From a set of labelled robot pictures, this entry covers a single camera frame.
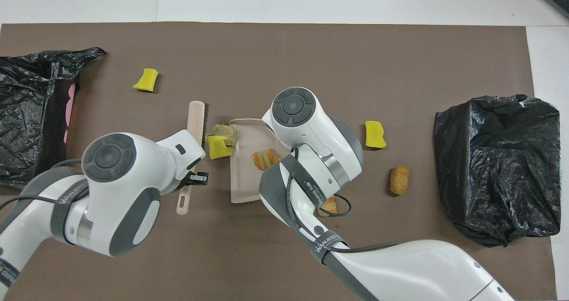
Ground pink plastic bin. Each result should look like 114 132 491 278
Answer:
64 82 76 144

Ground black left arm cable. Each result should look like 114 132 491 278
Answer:
0 159 83 208

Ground yellow sponge piece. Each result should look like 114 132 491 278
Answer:
132 68 159 92
205 134 235 160
365 120 387 149

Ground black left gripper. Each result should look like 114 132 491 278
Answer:
180 171 209 192

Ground brown table mat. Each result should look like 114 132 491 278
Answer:
0 22 557 301

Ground black bag lining pink bin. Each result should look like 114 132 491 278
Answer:
0 47 106 188

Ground striped croissant bread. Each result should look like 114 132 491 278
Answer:
318 196 338 217

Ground right black garbage bag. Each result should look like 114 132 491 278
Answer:
433 95 561 248

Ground beige foam chunk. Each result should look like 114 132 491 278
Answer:
212 124 239 147
252 148 281 171

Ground brown bread roll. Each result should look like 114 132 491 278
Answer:
390 165 411 196

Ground beige plastic dustpan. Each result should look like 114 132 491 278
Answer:
229 118 289 204

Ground beige hand brush black bristles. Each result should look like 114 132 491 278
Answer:
176 101 209 216

